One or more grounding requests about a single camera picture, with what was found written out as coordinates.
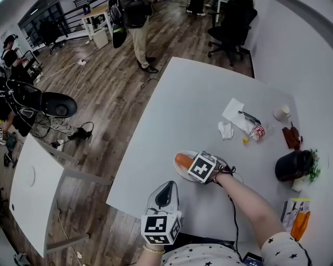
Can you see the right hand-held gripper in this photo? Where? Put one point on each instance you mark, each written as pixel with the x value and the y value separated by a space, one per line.
pixel 201 167

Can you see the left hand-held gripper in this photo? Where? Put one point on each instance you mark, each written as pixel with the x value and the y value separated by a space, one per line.
pixel 161 228

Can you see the white plate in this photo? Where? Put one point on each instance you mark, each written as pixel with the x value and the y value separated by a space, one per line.
pixel 182 173

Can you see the green leafy vegetable food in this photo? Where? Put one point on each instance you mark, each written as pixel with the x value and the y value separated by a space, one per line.
pixel 315 169

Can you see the person's right forearm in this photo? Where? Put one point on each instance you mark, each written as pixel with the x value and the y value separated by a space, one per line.
pixel 247 207

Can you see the person's left forearm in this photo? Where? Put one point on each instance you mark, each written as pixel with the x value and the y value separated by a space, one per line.
pixel 152 257

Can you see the crumpled white tissue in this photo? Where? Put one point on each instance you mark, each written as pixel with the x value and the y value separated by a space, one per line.
pixel 225 130

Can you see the white star-print shirt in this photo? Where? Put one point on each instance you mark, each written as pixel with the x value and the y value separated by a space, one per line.
pixel 208 255

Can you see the flat white paper napkin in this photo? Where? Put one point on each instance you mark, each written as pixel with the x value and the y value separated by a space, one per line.
pixel 235 111

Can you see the clear plastic bottle red label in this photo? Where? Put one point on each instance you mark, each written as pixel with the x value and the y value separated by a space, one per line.
pixel 260 132

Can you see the black and white pen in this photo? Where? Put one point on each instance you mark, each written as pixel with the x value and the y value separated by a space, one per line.
pixel 249 117

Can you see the black pot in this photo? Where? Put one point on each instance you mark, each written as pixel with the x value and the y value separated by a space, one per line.
pixel 291 166

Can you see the black smartphone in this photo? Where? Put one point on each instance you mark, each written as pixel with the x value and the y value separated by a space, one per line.
pixel 251 259

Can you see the white printed booklet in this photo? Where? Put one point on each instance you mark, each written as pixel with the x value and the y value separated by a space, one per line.
pixel 288 215

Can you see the white side table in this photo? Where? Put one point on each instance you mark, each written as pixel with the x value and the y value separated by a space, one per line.
pixel 33 187

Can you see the black office chair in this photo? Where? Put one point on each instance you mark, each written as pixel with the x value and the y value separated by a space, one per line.
pixel 49 33
pixel 231 31

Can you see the white power strip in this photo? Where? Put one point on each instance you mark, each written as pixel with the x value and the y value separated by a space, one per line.
pixel 82 62

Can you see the black shell chair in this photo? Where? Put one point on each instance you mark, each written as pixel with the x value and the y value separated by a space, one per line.
pixel 52 102

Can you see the white waste bin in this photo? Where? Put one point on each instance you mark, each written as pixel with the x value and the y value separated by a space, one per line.
pixel 101 38

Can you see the wooden top white desk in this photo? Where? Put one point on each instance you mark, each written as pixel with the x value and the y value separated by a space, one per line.
pixel 97 13

